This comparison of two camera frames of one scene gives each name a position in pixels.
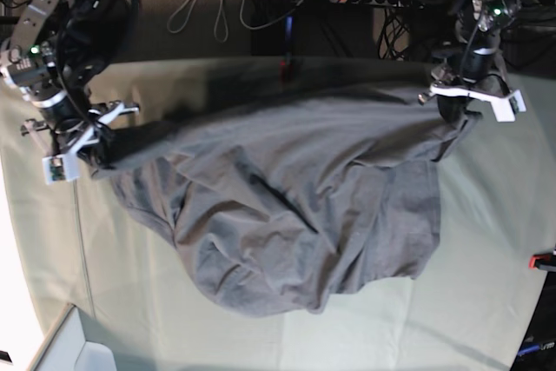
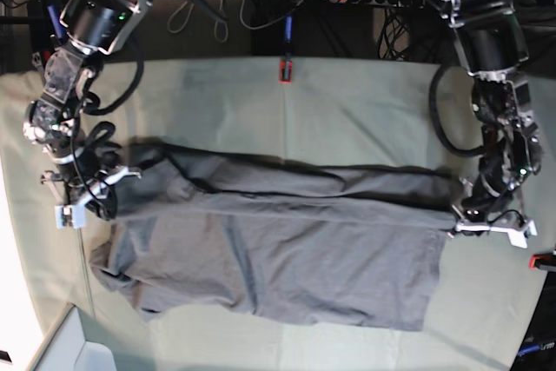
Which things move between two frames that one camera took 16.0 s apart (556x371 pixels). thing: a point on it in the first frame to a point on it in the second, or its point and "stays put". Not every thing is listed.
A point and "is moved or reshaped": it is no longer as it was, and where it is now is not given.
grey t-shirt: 281,201 is moved or reshaped
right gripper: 454,94 to 493,185
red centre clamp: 286,71 stays put
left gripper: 73,137 to 89,170
